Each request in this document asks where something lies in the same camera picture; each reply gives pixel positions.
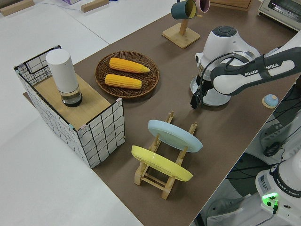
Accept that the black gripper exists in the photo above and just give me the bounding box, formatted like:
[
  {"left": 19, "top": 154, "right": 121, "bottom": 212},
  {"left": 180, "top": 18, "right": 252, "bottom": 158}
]
[{"left": 190, "top": 79, "right": 210, "bottom": 110}]

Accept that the gray round plate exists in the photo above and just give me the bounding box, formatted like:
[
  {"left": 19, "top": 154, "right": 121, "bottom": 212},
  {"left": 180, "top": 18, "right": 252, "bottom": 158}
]
[{"left": 190, "top": 75, "right": 232, "bottom": 107}]

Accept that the light blue plate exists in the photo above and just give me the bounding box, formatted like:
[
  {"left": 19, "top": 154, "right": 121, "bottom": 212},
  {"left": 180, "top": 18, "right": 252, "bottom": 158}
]
[{"left": 148, "top": 119, "right": 204, "bottom": 154}]

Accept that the yellow plate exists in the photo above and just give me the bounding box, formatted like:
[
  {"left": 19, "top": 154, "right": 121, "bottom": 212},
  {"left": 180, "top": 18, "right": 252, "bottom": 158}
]
[{"left": 131, "top": 145, "right": 194, "bottom": 183}]

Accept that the brown table mat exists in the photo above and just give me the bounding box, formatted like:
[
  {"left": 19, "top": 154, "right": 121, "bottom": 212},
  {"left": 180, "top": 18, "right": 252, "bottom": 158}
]
[{"left": 22, "top": 0, "right": 301, "bottom": 226}]

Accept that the brown wicker basket tray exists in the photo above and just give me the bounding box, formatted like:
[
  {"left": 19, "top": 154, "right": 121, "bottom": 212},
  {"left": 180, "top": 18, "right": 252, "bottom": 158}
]
[{"left": 95, "top": 51, "right": 160, "bottom": 99}]

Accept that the wooden mug stand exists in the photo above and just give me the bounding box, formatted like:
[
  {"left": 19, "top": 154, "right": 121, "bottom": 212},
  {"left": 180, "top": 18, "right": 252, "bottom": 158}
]
[{"left": 161, "top": 13, "right": 201, "bottom": 49}]

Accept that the yellow corn cob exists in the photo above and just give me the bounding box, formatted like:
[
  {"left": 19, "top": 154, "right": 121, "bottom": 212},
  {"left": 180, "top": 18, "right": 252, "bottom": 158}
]
[
  {"left": 104, "top": 73, "right": 143, "bottom": 90},
  {"left": 109, "top": 57, "right": 151, "bottom": 74}
]

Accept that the blue dome bell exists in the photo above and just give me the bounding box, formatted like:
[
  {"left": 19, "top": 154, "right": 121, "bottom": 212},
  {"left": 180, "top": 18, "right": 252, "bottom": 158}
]
[{"left": 261, "top": 94, "right": 279, "bottom": 109}]

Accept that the dark teal mug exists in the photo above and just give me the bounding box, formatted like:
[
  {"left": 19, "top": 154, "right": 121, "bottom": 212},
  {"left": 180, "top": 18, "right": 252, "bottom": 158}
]
[{"left": 171, "top": 0, "right": 198, "bottom": 20}]

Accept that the wooden dish rack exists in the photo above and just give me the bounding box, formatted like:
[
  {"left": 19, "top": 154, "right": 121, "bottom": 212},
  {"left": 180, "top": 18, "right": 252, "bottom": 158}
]
[{"left": 134, "top": 110, "right": 198, "bottom": 201}]

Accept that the pink mug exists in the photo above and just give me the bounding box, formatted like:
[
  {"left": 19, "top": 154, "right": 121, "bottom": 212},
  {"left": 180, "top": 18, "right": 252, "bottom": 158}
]
[{"left": 196, "top": 0, "right": 211, "bottom": 13}]

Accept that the wooden drawer box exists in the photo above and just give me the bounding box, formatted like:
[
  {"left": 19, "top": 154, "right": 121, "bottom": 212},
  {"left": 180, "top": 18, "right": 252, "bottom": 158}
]
[{"left": 209, "top": 0, "right": 252, "bottom": 12}]

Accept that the white toaster oven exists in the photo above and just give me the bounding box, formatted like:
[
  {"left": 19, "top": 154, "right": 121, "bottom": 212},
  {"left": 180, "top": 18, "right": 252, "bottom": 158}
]
[{"left": 258, "top": 0, "right": 301, "bottom": 32}]

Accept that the light wooden block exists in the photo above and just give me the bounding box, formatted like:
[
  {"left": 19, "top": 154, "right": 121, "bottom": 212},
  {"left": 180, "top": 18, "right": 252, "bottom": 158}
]
[
  {"left": 80, "top": 0, "right": 110, "bottom": 13},
  {"left": 0, "top": 0, "right": 35, "bottom": 17}
]

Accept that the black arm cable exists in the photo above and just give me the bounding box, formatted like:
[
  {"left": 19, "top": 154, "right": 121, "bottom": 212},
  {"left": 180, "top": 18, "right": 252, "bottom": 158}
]
[{"left": 199, "top": 52, "right": 239, "bottom": 95}]

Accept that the black coiled cable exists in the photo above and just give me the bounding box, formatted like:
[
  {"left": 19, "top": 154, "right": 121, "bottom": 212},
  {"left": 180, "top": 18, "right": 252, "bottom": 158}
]
[{"left": 263, "top": 141, "right": 282, "bottom": 158}]

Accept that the wire basket with grid cloth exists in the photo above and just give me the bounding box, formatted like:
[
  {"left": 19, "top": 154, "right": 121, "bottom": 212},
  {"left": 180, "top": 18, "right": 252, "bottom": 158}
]
[{"left": 13, "top": 45, "right": 126, "bottom": 169}]

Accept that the green plug cable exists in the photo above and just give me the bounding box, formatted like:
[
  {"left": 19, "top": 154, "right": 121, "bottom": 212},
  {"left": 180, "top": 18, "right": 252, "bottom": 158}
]
[{"left": 271, "top": 199, "right": 281, "bottom": 215}]

